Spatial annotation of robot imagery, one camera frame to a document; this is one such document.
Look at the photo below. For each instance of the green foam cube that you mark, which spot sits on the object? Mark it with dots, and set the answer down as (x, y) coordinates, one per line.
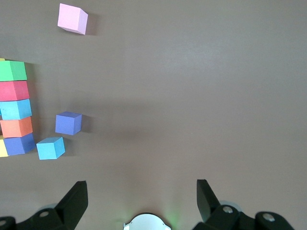
(12, 70)

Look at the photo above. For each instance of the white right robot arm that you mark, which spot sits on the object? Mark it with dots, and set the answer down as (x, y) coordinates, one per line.
(146, 222)

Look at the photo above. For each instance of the light blue foam cube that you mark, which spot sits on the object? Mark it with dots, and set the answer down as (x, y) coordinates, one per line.
(49, 148)
(14, 109)

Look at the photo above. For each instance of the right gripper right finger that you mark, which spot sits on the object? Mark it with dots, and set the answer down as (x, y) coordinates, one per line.
(208, 206)

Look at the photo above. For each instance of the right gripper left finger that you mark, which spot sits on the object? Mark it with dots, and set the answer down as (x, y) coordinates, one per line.
(69, 210)

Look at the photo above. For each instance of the brown table mat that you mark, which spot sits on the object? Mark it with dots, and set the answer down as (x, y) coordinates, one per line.
(192, 95)

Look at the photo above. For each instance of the red foam cube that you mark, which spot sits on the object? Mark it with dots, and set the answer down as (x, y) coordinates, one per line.
(13, 90)

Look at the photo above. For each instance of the orange foam cube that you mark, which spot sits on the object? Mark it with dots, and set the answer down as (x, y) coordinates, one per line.
(15, 127)

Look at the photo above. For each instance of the purple foam cube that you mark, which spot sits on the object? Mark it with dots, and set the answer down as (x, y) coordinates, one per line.
(66, 123)
(16, 145)

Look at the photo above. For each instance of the pink foam cube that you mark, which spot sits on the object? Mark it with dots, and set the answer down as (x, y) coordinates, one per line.
(70, 19)

